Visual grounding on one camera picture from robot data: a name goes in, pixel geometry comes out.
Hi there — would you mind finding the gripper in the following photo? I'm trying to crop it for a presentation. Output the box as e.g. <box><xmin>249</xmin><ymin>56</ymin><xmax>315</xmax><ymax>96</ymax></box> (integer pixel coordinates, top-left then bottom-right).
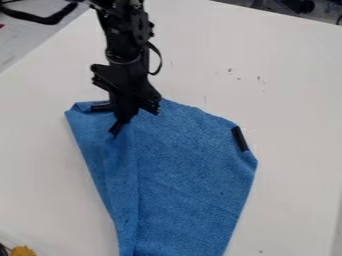
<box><xmin>89</xmin><ymin>58</ymin><xmax>163</xmax><ymax>137</ymax></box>

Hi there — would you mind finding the blue cloth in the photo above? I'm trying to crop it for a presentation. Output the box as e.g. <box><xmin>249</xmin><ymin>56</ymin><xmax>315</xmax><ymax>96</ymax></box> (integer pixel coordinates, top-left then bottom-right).
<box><xmin>64</xmin><ymin>97</ymin><xmax>260</xmax><ymax>256</ymax></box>

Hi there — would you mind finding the yellow toy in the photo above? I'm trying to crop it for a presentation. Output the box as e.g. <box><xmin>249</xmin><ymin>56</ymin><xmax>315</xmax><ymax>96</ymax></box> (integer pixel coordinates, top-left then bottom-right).
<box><xmin>9</xmin><ymin>245</ymin><xmax>38</xmax><ymax>256</ymax></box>

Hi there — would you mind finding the black cable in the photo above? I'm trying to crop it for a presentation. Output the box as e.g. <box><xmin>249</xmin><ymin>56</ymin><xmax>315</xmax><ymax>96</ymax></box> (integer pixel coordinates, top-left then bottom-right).
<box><xmin>0</xmin><ymin>1</ymin><xmax>81</xmax><ymax>26</ymax></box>

